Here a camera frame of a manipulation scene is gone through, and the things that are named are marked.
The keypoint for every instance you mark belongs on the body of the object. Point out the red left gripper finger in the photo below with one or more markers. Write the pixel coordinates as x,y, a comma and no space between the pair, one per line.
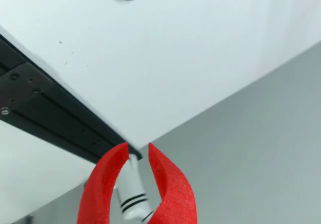
97,183

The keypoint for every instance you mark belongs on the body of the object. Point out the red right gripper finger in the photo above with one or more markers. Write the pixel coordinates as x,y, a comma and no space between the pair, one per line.
175,196

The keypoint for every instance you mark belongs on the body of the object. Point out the black mounting plate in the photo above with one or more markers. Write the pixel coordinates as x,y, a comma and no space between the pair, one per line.
20,88

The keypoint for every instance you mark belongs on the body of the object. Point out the black aluminium rail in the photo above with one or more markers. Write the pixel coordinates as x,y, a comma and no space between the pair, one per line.
62,118

